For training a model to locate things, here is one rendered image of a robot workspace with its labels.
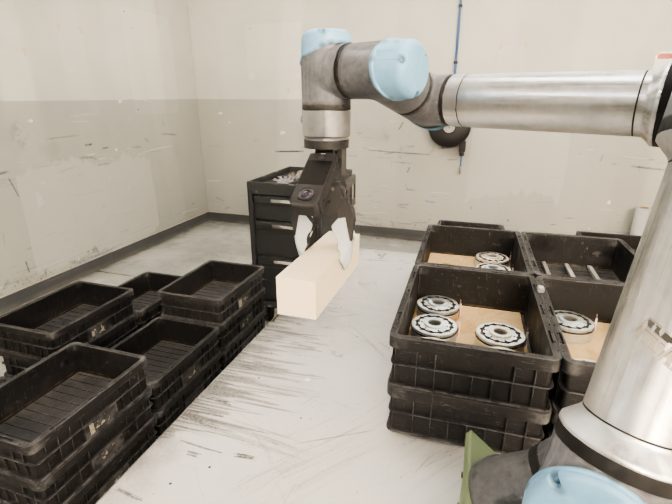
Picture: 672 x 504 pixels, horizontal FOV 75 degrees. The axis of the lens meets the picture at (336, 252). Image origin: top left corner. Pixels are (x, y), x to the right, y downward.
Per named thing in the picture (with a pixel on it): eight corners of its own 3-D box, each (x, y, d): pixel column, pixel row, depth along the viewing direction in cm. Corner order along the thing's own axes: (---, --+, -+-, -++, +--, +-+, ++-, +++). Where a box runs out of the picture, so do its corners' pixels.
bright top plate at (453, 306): (454, 318, 105) (454, 316, 104) (412, 310, 108) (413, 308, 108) (461, 301, 113) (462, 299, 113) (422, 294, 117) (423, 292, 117)
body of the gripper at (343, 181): (357, 208, 77) (358, 137, 73) (342, 220, 69) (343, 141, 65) (316, 205, 79) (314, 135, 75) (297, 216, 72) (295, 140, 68)
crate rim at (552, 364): (561, 374, 75) (564, 362, 74) (387, 347, 83) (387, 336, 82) (533, 283, 111) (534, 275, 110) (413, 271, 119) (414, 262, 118)
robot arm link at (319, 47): (332, 24, 59) (287, 30, 64) (332, 111, 63) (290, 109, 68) (367, 30, 65) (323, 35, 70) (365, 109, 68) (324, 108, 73)
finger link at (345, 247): (368, 257, 78) (354, 206, 75) (359, 269, 72) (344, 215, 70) (351, 260, 79) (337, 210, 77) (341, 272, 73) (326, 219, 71)
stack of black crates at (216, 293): (228, 397, 188) (219, 301, 173) (169, 384, 196) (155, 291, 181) (270, 349, 224) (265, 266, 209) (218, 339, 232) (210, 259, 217)
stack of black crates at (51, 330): (76, 442, 163) (50, 335, 148) (16, 425, 172) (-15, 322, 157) (150, 380, 199) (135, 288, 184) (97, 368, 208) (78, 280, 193)
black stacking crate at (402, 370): (551, 419, 79) (562, 364, 75) (386, 389, 86) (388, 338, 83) (527, 318, 114) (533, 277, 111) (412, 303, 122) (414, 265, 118)
